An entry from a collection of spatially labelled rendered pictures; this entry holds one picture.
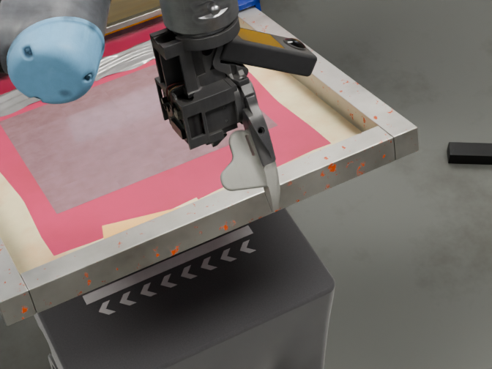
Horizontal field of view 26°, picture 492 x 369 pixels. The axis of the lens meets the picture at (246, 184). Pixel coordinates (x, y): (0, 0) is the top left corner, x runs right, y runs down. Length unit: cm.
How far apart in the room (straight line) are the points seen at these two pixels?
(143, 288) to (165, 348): 12
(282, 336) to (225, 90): 78
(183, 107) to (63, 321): 73
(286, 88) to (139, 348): 46
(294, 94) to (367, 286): 133
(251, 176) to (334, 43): 237
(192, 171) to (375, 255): 151
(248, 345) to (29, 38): 93
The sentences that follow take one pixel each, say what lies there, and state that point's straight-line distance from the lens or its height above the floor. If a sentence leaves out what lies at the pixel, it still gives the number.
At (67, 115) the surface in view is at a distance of 168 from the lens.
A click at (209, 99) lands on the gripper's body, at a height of 162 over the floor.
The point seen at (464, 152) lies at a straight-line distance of 313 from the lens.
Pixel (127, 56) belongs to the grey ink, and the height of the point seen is 114.
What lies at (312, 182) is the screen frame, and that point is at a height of 132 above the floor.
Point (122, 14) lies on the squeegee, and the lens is 184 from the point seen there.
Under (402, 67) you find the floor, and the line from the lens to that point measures 339.
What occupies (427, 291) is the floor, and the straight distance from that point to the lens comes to 288.
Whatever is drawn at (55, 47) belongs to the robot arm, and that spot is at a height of 179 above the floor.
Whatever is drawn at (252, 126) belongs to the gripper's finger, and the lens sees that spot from 107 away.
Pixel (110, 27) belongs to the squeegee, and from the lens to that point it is 183.
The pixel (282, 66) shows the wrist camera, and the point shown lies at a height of 162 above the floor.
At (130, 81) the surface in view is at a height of 116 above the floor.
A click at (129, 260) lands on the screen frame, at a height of 132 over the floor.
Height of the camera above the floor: 240
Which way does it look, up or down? 52 degrees down
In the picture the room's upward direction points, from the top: straight up
